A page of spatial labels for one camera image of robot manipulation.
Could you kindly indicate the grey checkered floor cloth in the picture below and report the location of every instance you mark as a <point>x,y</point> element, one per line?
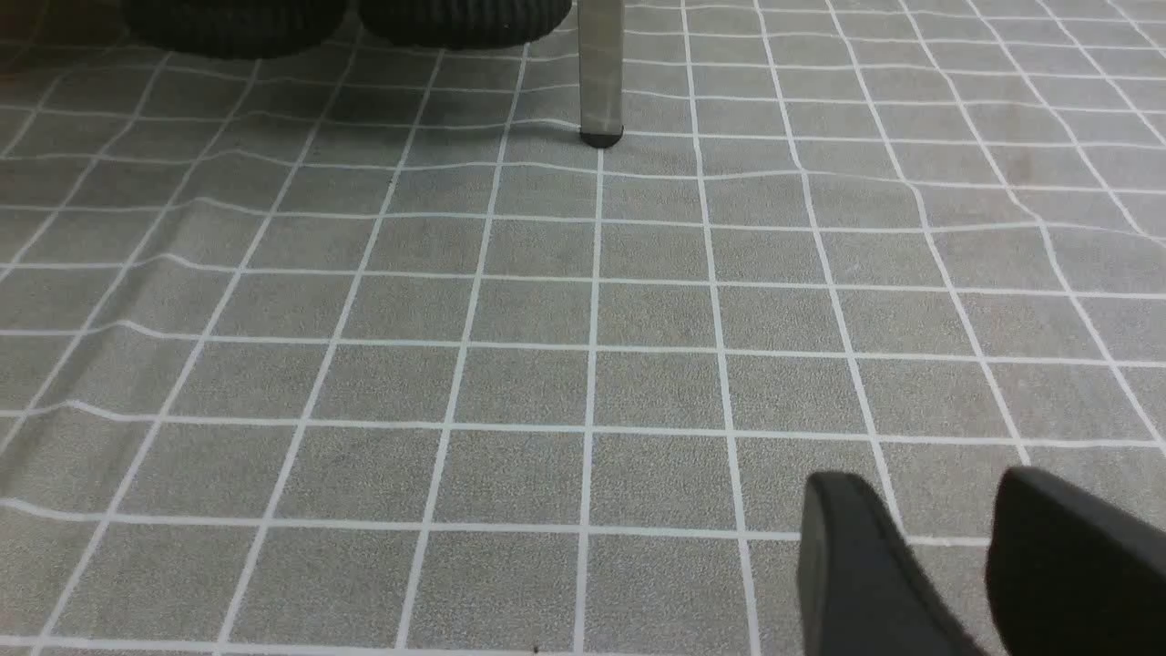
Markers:
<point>363,352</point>

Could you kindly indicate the stainless steel shoe rack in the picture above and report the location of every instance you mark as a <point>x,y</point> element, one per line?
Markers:
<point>601,31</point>

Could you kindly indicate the black knit sneaker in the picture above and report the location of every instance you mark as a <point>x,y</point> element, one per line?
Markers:
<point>244,30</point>
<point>462,25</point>

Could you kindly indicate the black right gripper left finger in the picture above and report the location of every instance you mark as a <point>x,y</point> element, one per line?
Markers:
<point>861,590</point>

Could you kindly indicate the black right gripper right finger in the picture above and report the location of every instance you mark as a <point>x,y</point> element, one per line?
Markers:
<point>1068,573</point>

